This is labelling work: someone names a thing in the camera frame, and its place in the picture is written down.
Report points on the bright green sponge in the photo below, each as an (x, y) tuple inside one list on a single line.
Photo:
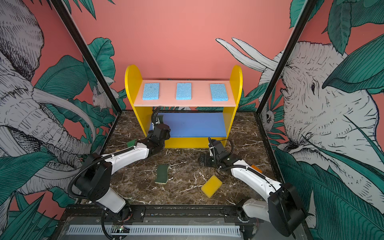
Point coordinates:
[(131, 143)]

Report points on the black frame post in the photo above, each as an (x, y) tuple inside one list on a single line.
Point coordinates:
[(298, 29), (66, 18)]

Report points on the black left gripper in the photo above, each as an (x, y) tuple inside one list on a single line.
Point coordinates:
[(150, 134)]

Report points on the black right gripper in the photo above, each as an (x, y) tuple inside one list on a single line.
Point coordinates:
[(207, 161)]

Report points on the dark green sponge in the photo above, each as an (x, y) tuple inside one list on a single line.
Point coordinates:
[(162, 174), (159, 120)]

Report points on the black left frame post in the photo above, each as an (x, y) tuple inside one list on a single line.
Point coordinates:
[(66, 18)]

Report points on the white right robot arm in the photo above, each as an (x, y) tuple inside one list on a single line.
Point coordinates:
[(281, 204)]

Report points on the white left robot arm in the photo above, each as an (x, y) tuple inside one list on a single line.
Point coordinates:
[(92, 182)]

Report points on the yellow pink blue shelf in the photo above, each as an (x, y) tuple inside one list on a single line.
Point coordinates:
[(193, 121)]

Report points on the blue sponge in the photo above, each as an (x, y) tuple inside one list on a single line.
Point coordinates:
[(184, 91), (151, 91), (219, 93)]

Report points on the white vent strip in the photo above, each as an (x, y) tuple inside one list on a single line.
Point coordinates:
[(154, 230)]

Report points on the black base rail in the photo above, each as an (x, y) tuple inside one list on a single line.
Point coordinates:
[(171, 215)]

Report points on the black right frame post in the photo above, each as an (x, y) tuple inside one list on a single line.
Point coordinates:
[(298, 29)]

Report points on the orange yellow sponge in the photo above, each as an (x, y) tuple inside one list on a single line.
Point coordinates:
[(257, 169)]

